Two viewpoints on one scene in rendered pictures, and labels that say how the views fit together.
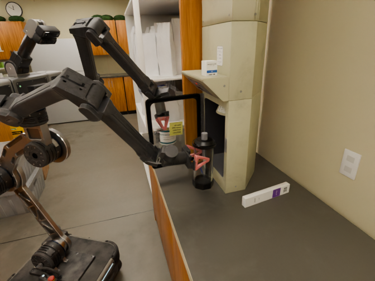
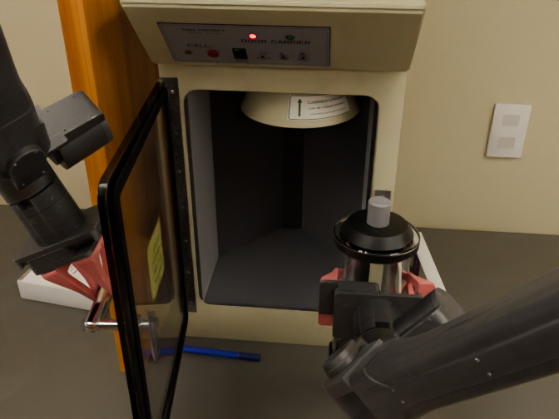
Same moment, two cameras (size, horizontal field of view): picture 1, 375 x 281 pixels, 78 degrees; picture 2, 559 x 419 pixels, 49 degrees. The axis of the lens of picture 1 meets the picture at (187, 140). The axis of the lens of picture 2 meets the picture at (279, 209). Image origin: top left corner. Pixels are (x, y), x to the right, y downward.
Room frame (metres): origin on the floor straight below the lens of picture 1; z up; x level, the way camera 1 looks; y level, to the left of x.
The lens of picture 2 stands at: (0.83, 0.58, 1.63)
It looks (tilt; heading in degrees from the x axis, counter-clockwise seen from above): 30 degrees down; 292
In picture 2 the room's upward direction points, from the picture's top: straight up
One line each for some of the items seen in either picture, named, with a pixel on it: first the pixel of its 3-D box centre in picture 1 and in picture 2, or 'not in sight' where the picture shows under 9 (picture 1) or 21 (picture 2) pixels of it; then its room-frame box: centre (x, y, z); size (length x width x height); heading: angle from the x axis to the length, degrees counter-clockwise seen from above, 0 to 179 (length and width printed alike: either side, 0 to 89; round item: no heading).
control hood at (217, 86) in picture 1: (202, 84); (274, 33); (1.10, -0.08, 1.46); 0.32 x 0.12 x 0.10; 16
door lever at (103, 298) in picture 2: not in sight; (116, 304); (1.20, 0.14, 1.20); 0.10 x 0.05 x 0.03; 111
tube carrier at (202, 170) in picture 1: (203, 163); (368, 301); (0.96, -0.07, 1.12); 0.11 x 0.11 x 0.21
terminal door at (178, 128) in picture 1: (175, 131); (155, 273); (1.20, 0.06, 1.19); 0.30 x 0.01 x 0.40; 111
